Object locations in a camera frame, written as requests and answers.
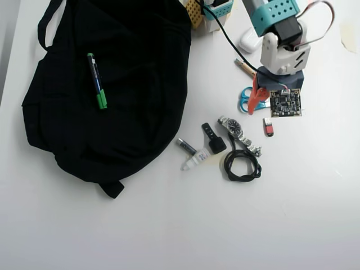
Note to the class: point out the white earbuds charging case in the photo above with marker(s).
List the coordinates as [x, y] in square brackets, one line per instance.
[247, 42]

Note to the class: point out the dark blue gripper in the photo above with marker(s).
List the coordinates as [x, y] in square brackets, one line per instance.
[256, 95]

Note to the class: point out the grey cylindrical battery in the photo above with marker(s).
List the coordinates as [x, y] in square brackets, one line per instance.
[185, 145]

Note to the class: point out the bare camera circuit board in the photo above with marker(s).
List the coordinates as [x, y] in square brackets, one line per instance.
[287, 104]

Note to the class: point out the brown cardboard ballpoint pen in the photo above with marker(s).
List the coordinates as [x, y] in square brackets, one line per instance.
[244, 67]

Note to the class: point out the silver metal wristwatch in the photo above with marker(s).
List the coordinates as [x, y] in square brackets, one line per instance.
[234, 125]

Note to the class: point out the green capped marker pen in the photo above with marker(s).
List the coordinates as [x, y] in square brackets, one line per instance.
[95, 76]

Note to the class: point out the red and silver usb stick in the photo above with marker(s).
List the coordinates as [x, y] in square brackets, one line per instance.
[269, 129]

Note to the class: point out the white dropper bottle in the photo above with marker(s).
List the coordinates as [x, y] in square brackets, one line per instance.
[200, 156]

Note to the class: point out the beige masking tape piece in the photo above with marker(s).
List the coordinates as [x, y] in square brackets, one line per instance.
[348, 36]

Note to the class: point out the black fabric bag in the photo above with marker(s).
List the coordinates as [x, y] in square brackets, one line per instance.
[112, 126]

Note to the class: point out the grey teal white robot arm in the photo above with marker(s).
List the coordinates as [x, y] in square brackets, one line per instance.
[281, 11]

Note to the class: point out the yellow and teal robot base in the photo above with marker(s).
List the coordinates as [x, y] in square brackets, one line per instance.
[219, 8]

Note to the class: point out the black fitness band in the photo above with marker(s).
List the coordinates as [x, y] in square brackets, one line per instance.
[216, 146]

